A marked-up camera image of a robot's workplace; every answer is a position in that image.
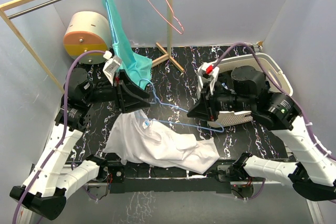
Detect teal t shirt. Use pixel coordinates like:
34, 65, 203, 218
108, 0, 152, 89

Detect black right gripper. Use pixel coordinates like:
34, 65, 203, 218
187, 81, 255, 122

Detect aluminium base frame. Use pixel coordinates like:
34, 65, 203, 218
19, 161, 325, 224

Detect wooden clothes rack frame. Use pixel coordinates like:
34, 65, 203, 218
0, 0, 185, 88

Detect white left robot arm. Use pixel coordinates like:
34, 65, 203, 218
9, 68, 150, 220

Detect cream round drawer cabinet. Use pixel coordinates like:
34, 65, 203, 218
63, 11, 112, 59

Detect blue hanger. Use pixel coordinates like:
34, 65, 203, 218
104, 0, 119, 44
136, 79, 225, 134

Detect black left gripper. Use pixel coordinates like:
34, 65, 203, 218
83, 69, 151, 112

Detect pink wire hanger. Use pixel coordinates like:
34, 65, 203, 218
132, 0, 185, 35

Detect blue hanger under teal shirt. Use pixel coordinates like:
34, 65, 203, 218
104, 0, 119, 44

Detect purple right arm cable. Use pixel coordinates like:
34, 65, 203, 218
212, 41, 336, 204

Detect white t shirt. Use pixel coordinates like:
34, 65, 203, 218
103, 110, 219, 174

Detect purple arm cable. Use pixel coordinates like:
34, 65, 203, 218
212, 41, 336, 204
12, 49, 106, 224

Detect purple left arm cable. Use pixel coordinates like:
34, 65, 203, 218
12, 49, 106, 224

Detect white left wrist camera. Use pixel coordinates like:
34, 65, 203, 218
103, 51, 122, 84

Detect cream plastic laundry basket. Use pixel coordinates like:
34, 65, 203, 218
207, 53, 293, 128

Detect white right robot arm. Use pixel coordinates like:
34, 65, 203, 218
187, 66, 335, 201

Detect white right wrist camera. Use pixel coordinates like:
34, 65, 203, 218
197, 62, 219, 95

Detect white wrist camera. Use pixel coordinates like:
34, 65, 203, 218
103, 51, 122, 84
197, 62, 219, 95

